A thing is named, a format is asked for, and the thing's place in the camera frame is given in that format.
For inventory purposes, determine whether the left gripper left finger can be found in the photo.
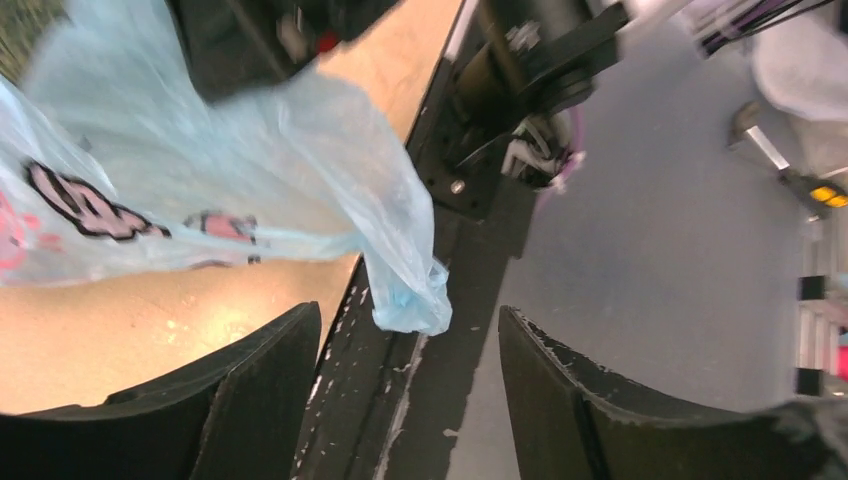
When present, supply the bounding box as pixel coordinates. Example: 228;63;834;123
1;302;322;479

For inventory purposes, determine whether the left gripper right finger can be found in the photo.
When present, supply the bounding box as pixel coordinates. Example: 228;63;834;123
498;306;847;479

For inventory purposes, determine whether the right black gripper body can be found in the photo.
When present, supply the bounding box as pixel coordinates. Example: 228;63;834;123
166;0;398;102

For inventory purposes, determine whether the light blue plastic bag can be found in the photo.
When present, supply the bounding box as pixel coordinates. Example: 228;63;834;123
1;1;452;335

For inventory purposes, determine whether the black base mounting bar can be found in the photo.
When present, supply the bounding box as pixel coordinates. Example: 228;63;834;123
291;0;631;480

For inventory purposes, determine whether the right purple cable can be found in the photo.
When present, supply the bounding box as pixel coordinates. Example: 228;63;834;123
536;105;588;207

